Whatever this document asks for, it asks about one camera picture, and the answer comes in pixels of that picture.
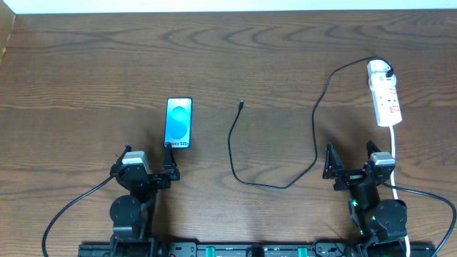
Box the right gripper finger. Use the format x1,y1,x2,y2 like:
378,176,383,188
322,143,343,179
366,140,381,156

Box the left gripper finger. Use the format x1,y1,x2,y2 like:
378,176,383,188
162,142,181,181
119,144,132,161

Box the blue Samsung Galaxy smartphone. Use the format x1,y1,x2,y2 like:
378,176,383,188
164,97,193,148

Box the black USB charging cable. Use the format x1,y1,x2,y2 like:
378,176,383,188
227,56,395,190

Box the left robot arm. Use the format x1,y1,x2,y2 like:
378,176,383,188
109,143,180,257

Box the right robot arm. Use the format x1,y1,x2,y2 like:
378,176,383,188
322,141,407,256

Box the white charger plug adapter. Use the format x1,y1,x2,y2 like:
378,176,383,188
367,59,394,79

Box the white power strip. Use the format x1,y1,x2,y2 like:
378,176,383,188
368,73,403,127

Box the black mounting rail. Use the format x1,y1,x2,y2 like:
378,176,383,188
77,241,437,257

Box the white power strip cord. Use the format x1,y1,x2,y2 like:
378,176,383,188
388,125,411,257

